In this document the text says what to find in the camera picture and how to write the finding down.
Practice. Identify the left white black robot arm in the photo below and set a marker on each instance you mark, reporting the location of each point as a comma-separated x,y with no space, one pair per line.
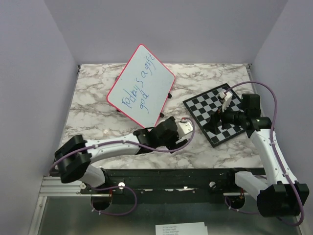
76,157

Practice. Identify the pink framed whiteboard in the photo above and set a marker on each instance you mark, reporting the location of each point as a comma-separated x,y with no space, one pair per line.
141,90

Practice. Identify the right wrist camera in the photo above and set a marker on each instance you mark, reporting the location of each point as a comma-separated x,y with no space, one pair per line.
226,98

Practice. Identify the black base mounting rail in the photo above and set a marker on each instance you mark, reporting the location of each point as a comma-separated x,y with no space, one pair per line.
169,186

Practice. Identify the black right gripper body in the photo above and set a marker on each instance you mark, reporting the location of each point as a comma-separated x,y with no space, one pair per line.
234,117

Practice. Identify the white instruction paper sheet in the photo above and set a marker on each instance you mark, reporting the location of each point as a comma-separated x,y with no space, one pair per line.
197,228

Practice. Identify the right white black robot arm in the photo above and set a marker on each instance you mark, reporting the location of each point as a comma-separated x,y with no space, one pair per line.
282,194

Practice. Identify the black white chessboard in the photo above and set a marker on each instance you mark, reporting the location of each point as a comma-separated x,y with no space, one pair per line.
202,106

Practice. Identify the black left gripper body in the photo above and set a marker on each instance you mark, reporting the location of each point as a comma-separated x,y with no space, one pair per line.
170,144

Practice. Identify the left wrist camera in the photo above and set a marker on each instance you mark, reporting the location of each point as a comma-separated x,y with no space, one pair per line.
184,128

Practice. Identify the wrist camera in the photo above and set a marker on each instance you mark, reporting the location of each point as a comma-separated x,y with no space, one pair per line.
184,128
226,98

